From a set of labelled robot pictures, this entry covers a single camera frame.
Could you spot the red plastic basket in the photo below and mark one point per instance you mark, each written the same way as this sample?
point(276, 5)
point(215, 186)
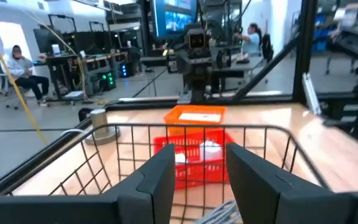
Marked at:
point(191, 177)

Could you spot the computer tower with green lights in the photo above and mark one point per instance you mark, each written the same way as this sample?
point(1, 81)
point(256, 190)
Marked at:
point(108, 81)

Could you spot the metal cylinder on round base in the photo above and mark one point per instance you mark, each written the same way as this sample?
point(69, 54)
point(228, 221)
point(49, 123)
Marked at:
point(99, 121)

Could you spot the large wall monitor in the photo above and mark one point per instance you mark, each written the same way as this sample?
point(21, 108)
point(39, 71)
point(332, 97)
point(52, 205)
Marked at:
point(176, 18)

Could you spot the white packet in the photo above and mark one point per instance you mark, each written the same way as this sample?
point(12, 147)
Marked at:
point(199, 117)

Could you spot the orange plastic basket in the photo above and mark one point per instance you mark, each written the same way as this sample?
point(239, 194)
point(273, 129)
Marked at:
point(172, 119)

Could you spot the black office chair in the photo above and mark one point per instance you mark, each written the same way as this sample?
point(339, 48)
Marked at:
point(267, 46)

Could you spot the wooden workshop desk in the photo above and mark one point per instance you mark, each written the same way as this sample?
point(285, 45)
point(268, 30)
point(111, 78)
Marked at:
point(89, 60)

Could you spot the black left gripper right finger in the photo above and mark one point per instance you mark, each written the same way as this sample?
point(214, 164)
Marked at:
point(266, 196)

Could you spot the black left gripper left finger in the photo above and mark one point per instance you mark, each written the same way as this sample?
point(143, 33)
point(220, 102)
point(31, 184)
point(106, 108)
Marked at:
point(148, 202)

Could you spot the silver aluminium bracket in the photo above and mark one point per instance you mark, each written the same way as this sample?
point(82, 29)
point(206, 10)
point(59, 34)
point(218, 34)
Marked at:
point(311, 93)

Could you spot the person in white hoodie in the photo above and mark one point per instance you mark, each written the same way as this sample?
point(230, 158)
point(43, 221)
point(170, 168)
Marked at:
point(19, 67)

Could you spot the computer tower with blue lights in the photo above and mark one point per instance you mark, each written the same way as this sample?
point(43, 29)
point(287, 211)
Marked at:
point(124, 71)

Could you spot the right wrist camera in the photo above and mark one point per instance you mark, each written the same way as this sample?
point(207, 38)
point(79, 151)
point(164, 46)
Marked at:
point(196, 40)

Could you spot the black table frame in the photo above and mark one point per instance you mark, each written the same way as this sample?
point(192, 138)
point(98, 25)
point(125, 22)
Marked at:
point(303, 46)

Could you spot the person seated at desk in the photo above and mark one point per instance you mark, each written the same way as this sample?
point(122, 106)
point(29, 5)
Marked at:
point(253, 40)

